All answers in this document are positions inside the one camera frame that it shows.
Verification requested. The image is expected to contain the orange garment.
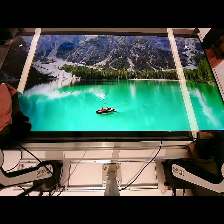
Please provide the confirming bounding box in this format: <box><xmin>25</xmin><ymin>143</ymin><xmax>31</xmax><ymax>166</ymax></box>
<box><xmin>204</xmin><ymin>42</ymin><xmax>224</xmax><ymax>70</ymax></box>

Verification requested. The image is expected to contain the silver frame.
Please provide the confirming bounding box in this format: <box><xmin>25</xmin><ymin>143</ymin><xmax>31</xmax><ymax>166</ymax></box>
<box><xmin>0</xmin><ymin>139</ymin><xmax>201</xmax><ymax>197</ymax></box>

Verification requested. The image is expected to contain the pink garment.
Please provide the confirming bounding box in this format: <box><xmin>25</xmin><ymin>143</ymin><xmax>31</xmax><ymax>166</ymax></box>
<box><xmin>0</xmin><ymin>82</ymin><xmax>20</xmax><ymax>133</ymax></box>

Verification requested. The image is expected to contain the black cable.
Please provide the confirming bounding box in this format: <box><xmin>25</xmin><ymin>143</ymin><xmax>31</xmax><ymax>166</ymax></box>
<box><xmin>14</xmin><ymin>143</ymin><xmax>54</xmax><ymax>174</ymax></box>
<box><xmin>118</xmin><ymin>132</ymin><xmax>167</xmax><ymax>192</ymax></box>

